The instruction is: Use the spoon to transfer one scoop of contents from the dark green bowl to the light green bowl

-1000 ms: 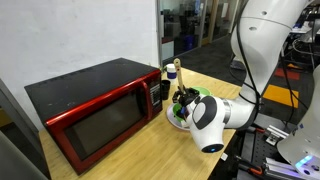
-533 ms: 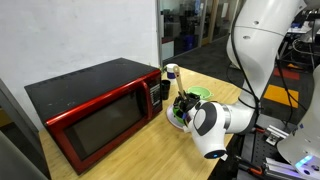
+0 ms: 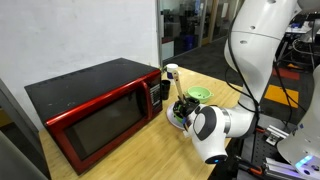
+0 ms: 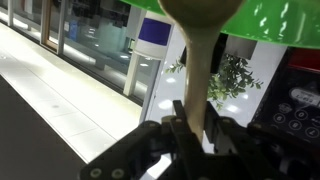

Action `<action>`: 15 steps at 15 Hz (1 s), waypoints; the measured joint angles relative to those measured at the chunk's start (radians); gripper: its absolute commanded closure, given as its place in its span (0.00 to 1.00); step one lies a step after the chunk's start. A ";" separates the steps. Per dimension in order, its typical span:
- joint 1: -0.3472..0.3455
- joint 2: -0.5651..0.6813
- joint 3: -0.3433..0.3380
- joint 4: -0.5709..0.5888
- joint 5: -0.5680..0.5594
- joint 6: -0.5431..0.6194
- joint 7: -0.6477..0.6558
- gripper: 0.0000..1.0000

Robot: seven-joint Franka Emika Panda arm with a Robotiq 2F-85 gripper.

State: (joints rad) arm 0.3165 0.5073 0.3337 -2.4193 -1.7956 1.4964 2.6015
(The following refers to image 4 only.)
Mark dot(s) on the dark green bowl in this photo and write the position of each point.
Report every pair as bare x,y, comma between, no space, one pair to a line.
273,23

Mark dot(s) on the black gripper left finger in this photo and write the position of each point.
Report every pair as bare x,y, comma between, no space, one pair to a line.
183,130

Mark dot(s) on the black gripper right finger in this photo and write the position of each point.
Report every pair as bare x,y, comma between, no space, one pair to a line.
216,133

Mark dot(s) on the wooden spoon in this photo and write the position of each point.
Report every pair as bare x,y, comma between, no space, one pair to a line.
198,66

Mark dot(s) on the red and black microwave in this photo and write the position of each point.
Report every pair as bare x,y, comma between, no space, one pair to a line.
293,100

